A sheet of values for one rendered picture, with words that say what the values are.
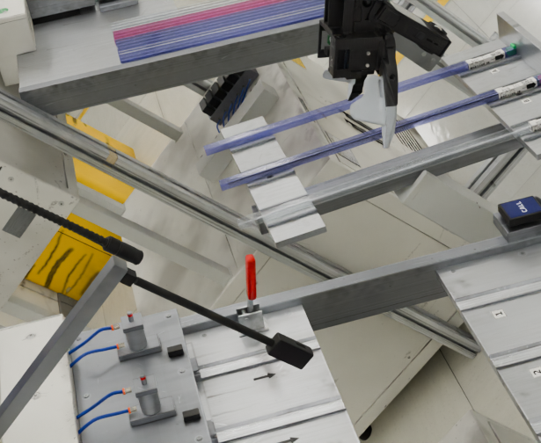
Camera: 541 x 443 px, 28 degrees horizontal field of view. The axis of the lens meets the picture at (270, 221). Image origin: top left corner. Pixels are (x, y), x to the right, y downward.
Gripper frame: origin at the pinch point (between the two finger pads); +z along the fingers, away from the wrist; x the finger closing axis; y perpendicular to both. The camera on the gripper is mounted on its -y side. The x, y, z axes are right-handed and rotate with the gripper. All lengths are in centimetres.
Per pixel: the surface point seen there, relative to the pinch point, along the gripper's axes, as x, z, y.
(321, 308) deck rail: 14.7, 18.5, 10.3
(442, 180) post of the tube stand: -7.3, 14.0, -14.7
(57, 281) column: -256, 191, 31
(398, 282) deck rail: 15.0, 15.5, 0.2
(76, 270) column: -256, 186, 24
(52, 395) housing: 28, 16, 45
